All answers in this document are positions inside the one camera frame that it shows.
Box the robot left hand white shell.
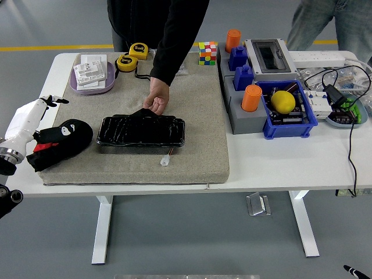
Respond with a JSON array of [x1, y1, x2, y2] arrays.
[[4, 95, 70, 145]]

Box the person's left hand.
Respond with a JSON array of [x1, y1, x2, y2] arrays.
[[142, 78, 170, 116]]

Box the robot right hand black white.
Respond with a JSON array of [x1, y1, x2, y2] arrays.
[[343, 264, 372, 279]]

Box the small clear plastic bag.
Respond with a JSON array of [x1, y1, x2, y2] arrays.
[[175, 61, 189, 76]]

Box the yellow tape measure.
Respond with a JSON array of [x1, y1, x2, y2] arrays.
[[115, 55, 139, 73], [128, 42, 150, 60]]

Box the purple oval tray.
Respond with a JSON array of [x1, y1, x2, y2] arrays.
[[69, 61, 116, 96]]

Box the grey-brown mat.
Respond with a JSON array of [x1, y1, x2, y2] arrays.
[[37, 52, 231, 187]]

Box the colourful puzzle cube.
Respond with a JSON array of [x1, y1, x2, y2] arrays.
[[198, 41, 218, 66]]

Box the grey block holder base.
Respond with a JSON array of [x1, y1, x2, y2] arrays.
[[217, 42, 237, 78], [223, 76, 269, 135]]

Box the white table leg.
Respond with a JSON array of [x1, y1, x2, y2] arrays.
[[91, 195, 113, 265], [288, 190, 320, 258]]

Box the person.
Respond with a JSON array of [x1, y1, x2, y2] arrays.
[[106, 0, 210, 87], [286, 0, 372, 69]]

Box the under-table socket strip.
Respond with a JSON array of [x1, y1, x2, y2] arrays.
[[335, 188, 372, 198]]

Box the blue stepped block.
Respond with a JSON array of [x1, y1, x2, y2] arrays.
[[233, 65, 255, 92], [228, 45, 249, 71]]

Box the orange cylinder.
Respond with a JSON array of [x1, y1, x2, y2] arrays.
[[241, 84, 263, 112], [226, 28, 242, 53]]

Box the yellow ball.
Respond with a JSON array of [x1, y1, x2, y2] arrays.
[[270, 90, 296, 114]]

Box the blue plastic bin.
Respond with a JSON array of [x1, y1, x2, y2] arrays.
[[255, 80, 319, 140]]

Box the dark circuit boards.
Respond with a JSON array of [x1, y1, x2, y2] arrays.
[[266, 82, 309, 125]]

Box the clear bag of rings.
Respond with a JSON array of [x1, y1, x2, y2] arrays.
[[296, 67, 324, 88]]

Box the white circuit breaker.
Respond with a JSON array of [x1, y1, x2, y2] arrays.
[[303, 89, 333, 119]]

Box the black terminal block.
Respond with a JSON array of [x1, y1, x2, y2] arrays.
[[331, 108, 359, 125]]

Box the white power strip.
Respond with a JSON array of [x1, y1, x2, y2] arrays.
[[287, 51, 346, 67]]

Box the light blue dish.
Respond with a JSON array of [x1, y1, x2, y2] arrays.
[[324, 93, 369, 129]]

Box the green terminal connector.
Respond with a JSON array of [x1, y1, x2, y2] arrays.
[[338, 98, 363, 124]]

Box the black power adapter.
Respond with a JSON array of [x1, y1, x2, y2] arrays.
[[323, 84, 348, 105]]

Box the clear bag of blue parts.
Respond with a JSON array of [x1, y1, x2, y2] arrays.
[[332, 67, 367, 91]]

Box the black tape measure strap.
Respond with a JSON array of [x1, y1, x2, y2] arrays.
[[133, 67, 152, 81]]

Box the white wire connector plug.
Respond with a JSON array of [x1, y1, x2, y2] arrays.
[[159, 147, 174, 167]]

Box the white flat switch plate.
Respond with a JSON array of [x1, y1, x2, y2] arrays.
[[80, 54, 107, 66], [76, 78, 106, 90]]

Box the white switch back module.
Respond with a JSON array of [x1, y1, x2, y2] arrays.
[[73, 61, 106, 86]]

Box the grey electrical enclosure box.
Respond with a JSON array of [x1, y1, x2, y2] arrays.
[[243, 38, 298, 82]]

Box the silver metal floor bracket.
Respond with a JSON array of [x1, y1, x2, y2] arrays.
[[246, 191, 272, 216]]

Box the black cable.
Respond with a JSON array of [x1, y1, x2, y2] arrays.
[[303, 64, 372, 198]]

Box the white cable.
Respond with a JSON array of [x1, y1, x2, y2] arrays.
[[344, 56, 372, 88]]

